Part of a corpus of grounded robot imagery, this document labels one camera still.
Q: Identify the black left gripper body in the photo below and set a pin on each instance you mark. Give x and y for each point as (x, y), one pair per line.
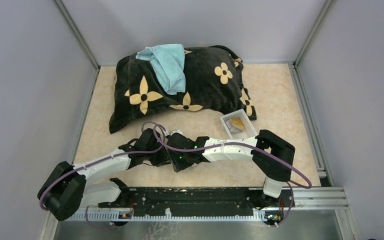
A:
(158, 158)

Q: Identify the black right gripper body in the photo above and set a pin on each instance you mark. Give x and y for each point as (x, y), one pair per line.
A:
(180, 161)

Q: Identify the white plastic tray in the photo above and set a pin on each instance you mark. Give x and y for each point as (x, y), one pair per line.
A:
(250, 130)

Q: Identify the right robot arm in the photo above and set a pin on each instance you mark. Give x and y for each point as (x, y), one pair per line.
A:
(271, 153)

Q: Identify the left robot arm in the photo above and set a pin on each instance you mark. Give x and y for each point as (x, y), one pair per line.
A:
(70, 187)

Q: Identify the light blue towel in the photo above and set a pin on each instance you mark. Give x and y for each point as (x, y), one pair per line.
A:
(168, 62)

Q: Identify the black pillow with yellow flowers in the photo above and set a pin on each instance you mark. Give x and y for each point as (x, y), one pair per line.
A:
(213, 81)

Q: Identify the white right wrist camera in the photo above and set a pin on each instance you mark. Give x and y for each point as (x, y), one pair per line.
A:
(175, 131)

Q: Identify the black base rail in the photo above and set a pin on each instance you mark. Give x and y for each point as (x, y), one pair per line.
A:
(194, 202)

